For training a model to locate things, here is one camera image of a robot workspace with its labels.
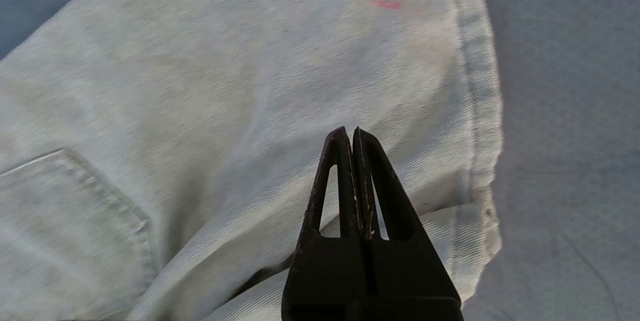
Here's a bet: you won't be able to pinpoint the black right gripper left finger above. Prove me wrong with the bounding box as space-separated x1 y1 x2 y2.
281 126 369 321

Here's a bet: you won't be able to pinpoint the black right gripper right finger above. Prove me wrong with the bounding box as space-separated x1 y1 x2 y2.
352 126 464 312

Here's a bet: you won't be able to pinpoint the light blue denim shorts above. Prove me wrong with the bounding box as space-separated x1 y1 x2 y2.
0 0 504 321

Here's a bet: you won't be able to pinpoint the blue bed sheet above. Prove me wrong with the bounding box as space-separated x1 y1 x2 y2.
0 0 640 321

